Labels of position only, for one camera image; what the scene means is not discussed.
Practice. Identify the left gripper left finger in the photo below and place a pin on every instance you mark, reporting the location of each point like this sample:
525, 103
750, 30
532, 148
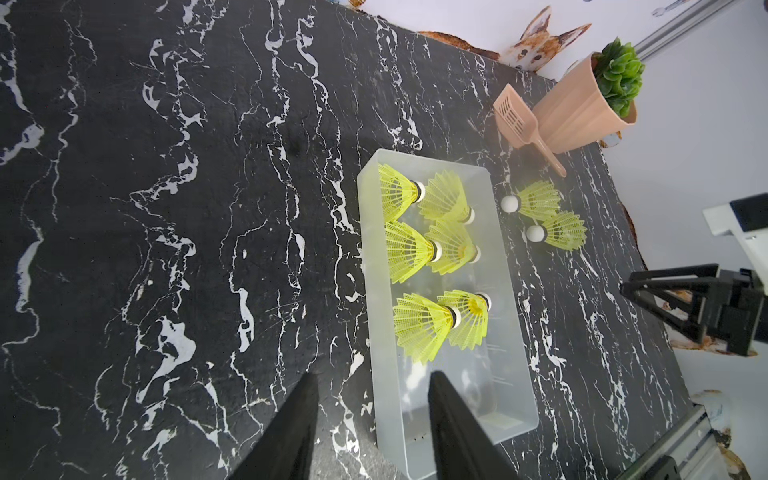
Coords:
285, 450

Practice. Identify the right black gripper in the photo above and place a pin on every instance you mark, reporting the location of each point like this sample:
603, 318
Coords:
700, 300

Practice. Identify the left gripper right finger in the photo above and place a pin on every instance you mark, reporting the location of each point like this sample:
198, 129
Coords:
461, 448

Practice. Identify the green shuttlecock three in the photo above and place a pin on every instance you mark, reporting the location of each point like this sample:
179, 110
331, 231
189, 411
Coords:
422, 326

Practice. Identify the green shuttlecock five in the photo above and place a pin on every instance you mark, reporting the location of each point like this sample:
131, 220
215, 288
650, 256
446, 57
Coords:
565, 230

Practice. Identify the green shuttlecock eight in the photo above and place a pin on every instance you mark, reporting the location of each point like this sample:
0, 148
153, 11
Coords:
474, 311

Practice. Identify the clear plastic storage box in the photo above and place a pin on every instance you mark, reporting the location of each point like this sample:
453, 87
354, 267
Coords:
493, 379

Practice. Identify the green shuttlecock four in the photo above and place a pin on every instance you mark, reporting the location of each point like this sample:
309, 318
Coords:
538, 201

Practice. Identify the green shuttlecock seven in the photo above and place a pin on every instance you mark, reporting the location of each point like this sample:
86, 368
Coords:
458, 249

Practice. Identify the green shuttlecock six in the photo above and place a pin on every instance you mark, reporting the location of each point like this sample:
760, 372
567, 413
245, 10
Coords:
408, 251

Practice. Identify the green shuttlecock one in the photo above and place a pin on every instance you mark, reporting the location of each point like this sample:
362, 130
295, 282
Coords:
445, 199

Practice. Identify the green shuttlecock two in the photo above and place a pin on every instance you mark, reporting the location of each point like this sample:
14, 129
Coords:
398, 192

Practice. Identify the pink pot with succulent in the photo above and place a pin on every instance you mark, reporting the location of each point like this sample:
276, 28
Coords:
593, 99

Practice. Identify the pink slotted scoop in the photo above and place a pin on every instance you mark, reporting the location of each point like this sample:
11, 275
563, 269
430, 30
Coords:
519, 126

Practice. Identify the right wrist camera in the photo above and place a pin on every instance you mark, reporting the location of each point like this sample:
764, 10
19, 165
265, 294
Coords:
746, 220

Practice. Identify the aluminium front rail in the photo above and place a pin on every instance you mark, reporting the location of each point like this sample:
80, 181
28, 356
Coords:
687, 451

